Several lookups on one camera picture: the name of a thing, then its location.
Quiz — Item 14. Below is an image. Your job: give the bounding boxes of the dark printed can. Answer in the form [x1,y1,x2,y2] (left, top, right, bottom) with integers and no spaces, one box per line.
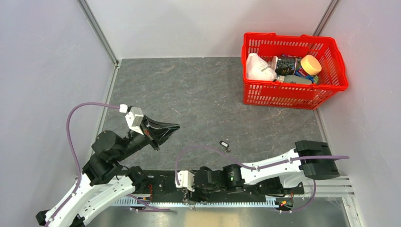
[271,55,302,76]

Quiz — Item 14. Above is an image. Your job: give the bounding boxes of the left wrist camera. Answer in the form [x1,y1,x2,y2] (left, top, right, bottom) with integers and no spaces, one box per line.
[119,104,144,135]

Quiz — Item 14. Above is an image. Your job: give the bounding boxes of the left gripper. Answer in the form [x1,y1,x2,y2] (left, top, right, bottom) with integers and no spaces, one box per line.
[115,114,181,161]

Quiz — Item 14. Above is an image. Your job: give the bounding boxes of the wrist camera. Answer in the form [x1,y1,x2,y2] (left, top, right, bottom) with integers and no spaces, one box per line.
[119,104,144,135]
[175,170,195,192]

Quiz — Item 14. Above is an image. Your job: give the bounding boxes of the black key tag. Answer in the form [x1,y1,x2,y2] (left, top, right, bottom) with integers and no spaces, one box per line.
[219,140,231,153]

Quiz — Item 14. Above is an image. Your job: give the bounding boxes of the white plastic bag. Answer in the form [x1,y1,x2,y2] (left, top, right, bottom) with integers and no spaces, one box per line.
[246,53,277,81]

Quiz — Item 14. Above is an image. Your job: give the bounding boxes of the jar with yellow lid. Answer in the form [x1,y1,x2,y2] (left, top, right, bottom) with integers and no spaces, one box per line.
[294,55,322,84]

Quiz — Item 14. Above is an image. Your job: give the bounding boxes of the keyring bunch with tags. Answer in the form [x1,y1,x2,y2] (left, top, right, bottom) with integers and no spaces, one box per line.
[183,198,197,210]

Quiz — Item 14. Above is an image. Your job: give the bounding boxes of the grey green pouch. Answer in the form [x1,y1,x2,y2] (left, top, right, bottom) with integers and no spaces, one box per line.
[277,75,313,85]

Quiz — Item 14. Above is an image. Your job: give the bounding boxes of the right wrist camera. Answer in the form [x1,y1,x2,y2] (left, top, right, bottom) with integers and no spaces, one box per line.
[175,170,195,192]

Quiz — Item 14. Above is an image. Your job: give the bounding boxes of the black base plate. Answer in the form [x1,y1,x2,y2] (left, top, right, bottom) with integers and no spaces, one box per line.
[135,167,305,204]

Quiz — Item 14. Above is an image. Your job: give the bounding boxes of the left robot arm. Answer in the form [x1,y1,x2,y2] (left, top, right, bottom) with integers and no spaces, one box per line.
[36,111,180,227]

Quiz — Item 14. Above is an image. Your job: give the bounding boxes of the red plastic basket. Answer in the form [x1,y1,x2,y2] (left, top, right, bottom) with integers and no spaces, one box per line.
[241,32,349,110]

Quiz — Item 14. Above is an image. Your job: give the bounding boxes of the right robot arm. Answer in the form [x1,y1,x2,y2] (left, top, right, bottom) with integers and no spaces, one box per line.
[174,140,341,194]

